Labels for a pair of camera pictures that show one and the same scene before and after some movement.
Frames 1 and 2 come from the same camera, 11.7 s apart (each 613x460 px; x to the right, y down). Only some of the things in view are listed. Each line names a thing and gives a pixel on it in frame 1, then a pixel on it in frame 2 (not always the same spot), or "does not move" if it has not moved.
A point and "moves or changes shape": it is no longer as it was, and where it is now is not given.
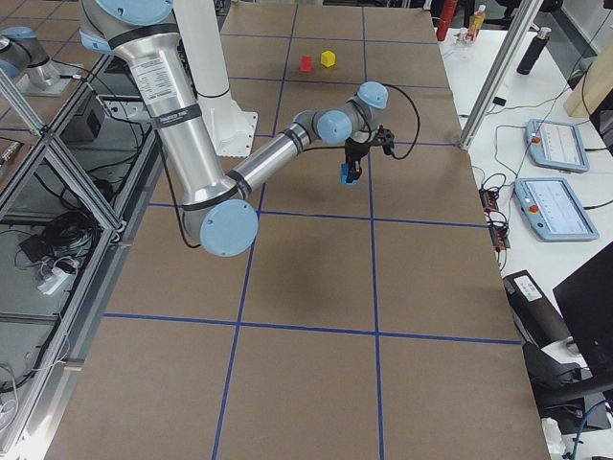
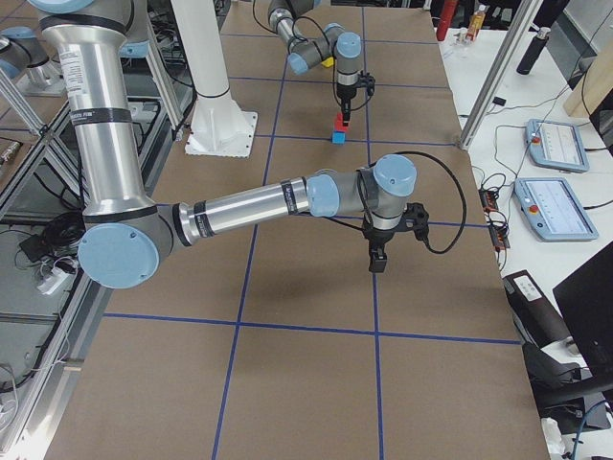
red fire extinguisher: (447, 14) does not move
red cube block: (306, 63) moves or changes shape
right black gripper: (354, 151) -> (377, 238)
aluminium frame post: (526, 16) does not move
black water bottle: (534, 51) does not move
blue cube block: (344, 173) moves or changes shape
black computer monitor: (585, 301) does not move
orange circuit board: (499, 231) does not move
